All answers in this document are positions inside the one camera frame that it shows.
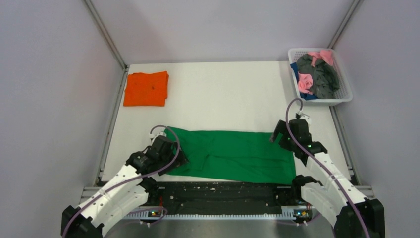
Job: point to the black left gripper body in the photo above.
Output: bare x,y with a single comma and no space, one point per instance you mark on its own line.
165,159

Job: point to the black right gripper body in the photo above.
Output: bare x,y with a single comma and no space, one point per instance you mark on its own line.
285,141

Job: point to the green t shirt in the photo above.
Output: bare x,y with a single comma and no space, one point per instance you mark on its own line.
233,155

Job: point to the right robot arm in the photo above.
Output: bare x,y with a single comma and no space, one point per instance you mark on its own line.
349,211

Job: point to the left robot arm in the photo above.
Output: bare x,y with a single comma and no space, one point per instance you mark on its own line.
131,187

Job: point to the blue t shirt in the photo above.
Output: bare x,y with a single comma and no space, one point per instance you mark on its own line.
304,83

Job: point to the pink t shirt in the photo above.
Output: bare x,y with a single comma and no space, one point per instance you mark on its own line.
306,82

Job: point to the dark grey t shirt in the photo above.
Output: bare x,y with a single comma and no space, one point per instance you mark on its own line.
320,77

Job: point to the white plastic laundry basket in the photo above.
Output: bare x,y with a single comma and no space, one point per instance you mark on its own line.
324,65

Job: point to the folded orange t shirt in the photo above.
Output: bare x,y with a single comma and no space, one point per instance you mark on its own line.
143,89

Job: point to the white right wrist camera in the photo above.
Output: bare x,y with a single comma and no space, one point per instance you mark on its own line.
303,116

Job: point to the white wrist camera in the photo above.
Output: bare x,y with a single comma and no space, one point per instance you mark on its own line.
152,135
303,116

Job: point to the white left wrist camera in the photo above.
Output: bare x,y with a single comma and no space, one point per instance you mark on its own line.
152,135

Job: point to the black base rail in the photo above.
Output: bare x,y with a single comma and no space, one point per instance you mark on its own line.
237,199

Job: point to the white slotted cable duct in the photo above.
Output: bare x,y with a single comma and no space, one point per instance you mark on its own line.
210,216

